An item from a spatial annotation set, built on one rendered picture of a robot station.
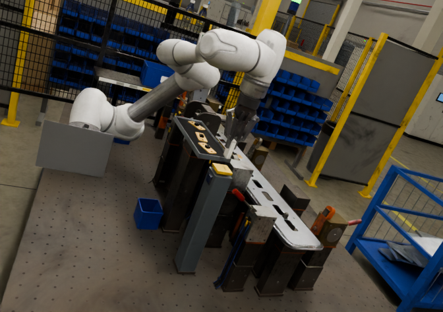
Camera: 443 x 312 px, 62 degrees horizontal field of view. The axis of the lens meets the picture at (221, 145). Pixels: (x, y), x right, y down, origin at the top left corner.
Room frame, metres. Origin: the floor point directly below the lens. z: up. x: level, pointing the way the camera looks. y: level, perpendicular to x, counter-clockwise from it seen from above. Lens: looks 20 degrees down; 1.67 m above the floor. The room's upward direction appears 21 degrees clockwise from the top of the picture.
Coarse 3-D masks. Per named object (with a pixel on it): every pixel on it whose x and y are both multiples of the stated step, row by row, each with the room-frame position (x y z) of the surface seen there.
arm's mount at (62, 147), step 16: (48, 128) 1.53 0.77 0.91; (64, 128) 1.56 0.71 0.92; (80, 128) 1.58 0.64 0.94; (48, 144) 1.54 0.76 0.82; (64, 144) 1.56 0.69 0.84; (80, 144) 1.59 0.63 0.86; (96, 144) 1.62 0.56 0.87; (48, 160) 1.54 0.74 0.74; (64, 160) 1.57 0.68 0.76; (80, 160) 1.60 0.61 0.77; (96, 160) 1.62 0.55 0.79; (96, 176) 1.63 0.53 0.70
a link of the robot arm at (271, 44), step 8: (264, 32) 1.19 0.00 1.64; (272, 32) 1.19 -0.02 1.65; (256, 40) 1.17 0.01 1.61; (264, 40) 1.18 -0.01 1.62; (272, 40) 1.17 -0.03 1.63; (280, 40) 1.18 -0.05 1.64; (264, 48) 1.15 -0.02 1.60; (272, 48) 1.17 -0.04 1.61; (280, 48) 1.18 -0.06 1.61; (264, 56) 1.15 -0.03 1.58; (272, 56) 1.16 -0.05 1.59; (280, 56) 1.19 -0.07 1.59; (256, 64) 1.13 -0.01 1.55; (264, 64) 1.15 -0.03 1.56; (272, 64) 1.17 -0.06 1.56; (280, 64) 1.21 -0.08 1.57; (248, 72) 1.15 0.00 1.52; (256, 72) 1.15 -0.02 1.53; (264, 72) 1.16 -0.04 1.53; (272, 72) 1.18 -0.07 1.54; (264, 80) 1.18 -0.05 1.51
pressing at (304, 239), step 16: (224, 128) 2.21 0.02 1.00; (224, 144) 1.92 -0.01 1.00; (256, 176) 1.66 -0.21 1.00; (256, 192) 1.49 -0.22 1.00; (272, 192) 1.55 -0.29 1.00; (272, 208) 1.39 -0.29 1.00; (288, 208) 1.45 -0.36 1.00; (304, 224) 1.36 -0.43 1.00; (288, 240) 1.19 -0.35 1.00; (304, 240) 1.23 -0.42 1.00
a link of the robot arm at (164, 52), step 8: (168, 40) 1.59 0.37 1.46; (176, 40) 1.56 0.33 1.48; (160, 48) 1.58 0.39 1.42; (168, 48) 1.54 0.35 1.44; (160, 56) 1.58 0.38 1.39; (168, 56) 1.54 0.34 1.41; (168, 64) 1.59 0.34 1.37; (176, 64) 1.54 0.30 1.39; (192, 64) 1.61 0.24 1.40; (184, 72) 1.61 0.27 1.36
